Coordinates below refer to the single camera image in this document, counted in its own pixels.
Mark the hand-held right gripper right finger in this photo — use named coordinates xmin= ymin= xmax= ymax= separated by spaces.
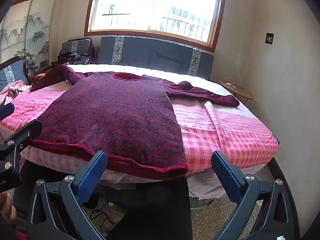
xmin=211 ymin=151 xmax=297 ymax=240

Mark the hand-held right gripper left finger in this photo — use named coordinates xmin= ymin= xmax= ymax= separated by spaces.
xmin=27 ymin=151 xmax=108 ymax=240

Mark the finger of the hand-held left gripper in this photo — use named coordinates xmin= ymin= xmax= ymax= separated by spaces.
xmin=0 ymin=103 xmax=15 ymax=123
xmin=0 ymin=119 xmax=42 ymax=173

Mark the maroon floral sweater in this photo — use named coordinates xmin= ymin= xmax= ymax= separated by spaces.
xmin=30 ymin=64 xmax=241 ymax=180

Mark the pink clothes pile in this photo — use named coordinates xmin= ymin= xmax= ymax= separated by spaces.
xmin=0 ymin=79 xmax=30 ymax=107

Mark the dark clothes pile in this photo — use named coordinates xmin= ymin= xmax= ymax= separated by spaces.
xmin=51 ymin=52 xmax=95 ymax=68

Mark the person's left hand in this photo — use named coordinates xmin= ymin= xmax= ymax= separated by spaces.
xmin=0 ymin=192 xmax=17 ymax=227

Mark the wooden chair with grey cushion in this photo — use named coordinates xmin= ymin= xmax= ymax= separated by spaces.
xmin=0 ymin=56 xmax=32 ymax=92

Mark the pink checked bedsheet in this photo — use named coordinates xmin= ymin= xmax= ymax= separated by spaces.
xmin=0 ymin=64 xmax=280 ymax=200

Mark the round wooden side table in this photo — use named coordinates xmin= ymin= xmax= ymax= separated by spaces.
xmin=219 ymin=79 xmax=255 ymax=104

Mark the landscape painted folding screen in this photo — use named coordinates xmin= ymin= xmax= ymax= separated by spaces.
xmin=0 ymin=0 xmax=60 ymax=78

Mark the grey cushioned armchair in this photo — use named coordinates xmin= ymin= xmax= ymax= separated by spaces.
xmin=59 ymin=38 xmax=96 ymax=64

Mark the grey pillow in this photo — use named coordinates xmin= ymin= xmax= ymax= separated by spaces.
xmin=147 ymin=52 xmax=181 ymax=71

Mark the large barred window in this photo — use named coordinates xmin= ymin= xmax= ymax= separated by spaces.
xmin=84 ymin=0 xmax=228 ymax=53

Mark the black floor cable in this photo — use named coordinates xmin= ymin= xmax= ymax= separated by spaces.
xmin=89 ymin=205 xmax=113 ymax=228

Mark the white cable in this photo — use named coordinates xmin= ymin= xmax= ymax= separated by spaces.
xmin=224 ymin=77 xmax=239 ymax=89

